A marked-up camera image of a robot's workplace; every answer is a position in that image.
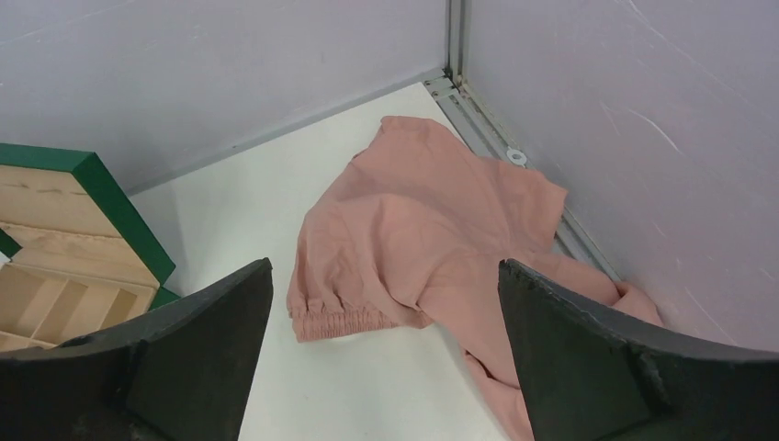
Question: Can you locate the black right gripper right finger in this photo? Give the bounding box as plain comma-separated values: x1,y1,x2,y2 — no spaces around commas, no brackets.
498,259,778,440

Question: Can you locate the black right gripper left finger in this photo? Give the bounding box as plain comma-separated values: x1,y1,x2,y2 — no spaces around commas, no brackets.
1,258,274,440

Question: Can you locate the green jewelry box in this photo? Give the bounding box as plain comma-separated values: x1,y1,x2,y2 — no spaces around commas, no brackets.
1,143,176,352

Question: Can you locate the pink crumpled garment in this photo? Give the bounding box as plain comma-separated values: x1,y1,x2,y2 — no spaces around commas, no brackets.
287,116,660,440

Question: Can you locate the aluminium frame rail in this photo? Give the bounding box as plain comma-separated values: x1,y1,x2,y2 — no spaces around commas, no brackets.
423,0,620,280

